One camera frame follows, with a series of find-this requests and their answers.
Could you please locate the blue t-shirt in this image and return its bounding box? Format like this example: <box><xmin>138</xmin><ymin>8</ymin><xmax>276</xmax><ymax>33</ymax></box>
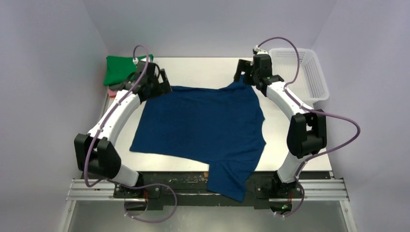
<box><xmin>129</xmin><ymin>81</ymin><xmax>266</xmax><ymax>202</ymax></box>

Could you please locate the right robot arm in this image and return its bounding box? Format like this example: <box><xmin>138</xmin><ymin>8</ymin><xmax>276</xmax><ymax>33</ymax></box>
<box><xmin>234</xmin><ymin>54</ymin><xmax>327</xmax><ymax>197</ymax></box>

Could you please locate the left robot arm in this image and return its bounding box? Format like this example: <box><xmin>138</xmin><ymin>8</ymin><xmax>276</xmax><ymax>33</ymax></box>
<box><xmin>74</xmin><ymin>60</ymin><xmax>172</xmax><ymax>198</ymax></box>

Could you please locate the grey folded t-shirt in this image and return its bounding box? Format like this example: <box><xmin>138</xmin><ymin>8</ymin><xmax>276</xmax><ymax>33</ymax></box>
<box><xmin>108</xmin><ymin>82</ymin><xmax>128</xmax><ymax>91</ymax></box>

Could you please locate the green folded t-shirt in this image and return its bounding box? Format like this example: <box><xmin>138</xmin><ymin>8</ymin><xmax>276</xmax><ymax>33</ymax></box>
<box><xmin>103</xmin><ymin>56</ymin><xmax>136</xmax><ymax>87</ymax></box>

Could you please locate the pink folded t-shirt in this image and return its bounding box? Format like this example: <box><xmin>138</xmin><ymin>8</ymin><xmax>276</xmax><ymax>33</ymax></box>
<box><xmin>107</xmin><ymin>89</ymin><xmax>117</xmax><ymax>98</ymax></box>

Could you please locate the white plastic basket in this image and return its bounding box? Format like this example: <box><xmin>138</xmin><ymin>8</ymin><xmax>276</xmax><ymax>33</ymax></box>
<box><xmin>269</xmin><ymin>48</ymin><xmax>329</xmax><ymax>106</ymax></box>

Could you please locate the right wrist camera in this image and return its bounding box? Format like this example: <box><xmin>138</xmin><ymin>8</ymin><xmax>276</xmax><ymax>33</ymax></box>
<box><xmin>252</xmin><ymin>45</ymin><xmax>268</xmax><ymax>55</ymax></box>

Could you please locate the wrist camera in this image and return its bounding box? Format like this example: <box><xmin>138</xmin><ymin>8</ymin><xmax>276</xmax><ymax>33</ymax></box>
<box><xmin>132</xmin><ymin>56</ymin><xmax>152</xmax><ymax>65</ymax></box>
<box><xmin>252</xmin><ymin>45</ymin><xmax>268</xmax><ymax>55</ymax></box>

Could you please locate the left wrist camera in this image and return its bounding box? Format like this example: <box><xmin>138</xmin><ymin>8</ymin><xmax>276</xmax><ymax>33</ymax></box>
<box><xmin>132</xmin><ymin>56</ymin><xmax>152</xmax><ymax>65</ymax></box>

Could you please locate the aluminium table frame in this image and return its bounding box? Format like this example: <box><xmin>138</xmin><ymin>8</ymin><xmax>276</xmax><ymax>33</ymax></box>
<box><xmin>58</xmin><ymin>93</ymin><xmax>111</xmax><ymax>232</ymax></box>

